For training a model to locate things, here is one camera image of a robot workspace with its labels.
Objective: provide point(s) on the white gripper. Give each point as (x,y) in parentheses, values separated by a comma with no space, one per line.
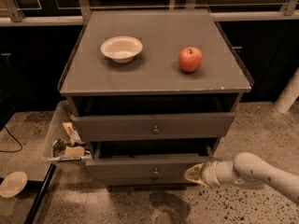
(207,173)

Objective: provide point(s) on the grey drawer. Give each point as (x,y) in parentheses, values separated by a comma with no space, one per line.
(153,127)
(161,159)
(145,181)

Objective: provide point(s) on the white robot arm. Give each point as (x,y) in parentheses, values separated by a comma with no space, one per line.
(247,171)

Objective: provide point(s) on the grey top drawer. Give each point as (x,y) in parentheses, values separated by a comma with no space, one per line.
(153,127)

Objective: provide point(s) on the grey bottom drawer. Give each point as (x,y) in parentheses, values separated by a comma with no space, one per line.
(145,181)

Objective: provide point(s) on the grey drawer cabinet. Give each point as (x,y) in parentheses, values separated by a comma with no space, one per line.
(152,83)

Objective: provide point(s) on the red apple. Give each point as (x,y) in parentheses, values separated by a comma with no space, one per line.
(190,59)

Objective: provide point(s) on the yellow sponge in bin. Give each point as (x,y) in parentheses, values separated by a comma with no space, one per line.
(74,151)

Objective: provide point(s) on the clear plastic bin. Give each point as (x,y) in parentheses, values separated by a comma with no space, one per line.
(56,132)

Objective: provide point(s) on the white bowl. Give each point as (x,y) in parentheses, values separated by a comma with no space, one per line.
(121,49)

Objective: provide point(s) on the white plate on floor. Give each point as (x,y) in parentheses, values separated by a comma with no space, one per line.
(13,184)

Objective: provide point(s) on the metal railing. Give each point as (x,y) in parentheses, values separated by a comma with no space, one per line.
(23,12)

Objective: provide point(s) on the white post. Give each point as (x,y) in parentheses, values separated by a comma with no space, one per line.
(289,94)

